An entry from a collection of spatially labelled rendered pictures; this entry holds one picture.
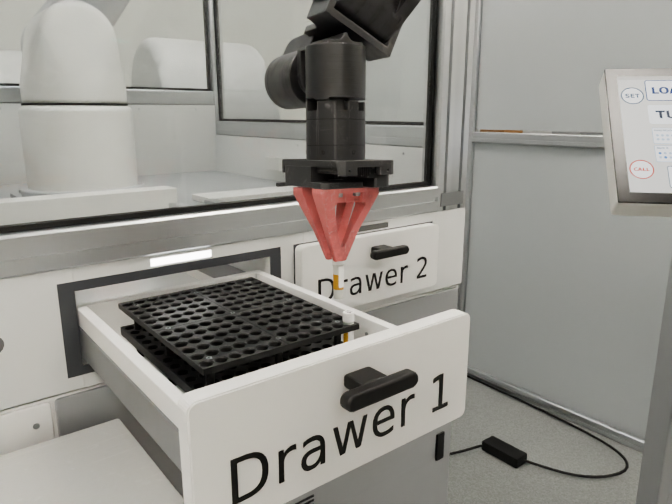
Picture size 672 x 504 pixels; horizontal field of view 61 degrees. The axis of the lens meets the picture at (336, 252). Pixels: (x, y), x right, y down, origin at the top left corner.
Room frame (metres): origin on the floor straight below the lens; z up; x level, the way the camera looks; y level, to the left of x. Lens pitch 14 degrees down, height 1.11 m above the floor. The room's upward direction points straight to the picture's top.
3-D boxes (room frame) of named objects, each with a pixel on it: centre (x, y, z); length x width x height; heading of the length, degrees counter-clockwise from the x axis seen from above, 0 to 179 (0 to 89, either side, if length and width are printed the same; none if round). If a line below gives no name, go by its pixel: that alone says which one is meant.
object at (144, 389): (0.60, 0.12, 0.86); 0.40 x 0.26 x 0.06; 38
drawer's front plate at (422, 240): (0.88, -0.06, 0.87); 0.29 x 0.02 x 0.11; 128
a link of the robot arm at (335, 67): (0.57, 0.00, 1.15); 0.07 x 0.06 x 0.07; 32
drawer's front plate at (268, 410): (0.43, -0.01, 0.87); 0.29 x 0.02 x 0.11; 128
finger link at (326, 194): (0.56, 0.00, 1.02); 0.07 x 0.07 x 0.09; 36
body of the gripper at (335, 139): (0.56, 0.00, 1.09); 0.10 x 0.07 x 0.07; 36
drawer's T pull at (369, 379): (0.41, -0.03, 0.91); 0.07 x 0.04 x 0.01; 128
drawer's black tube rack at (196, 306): (0.59, 0.11, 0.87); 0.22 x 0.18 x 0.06; 38
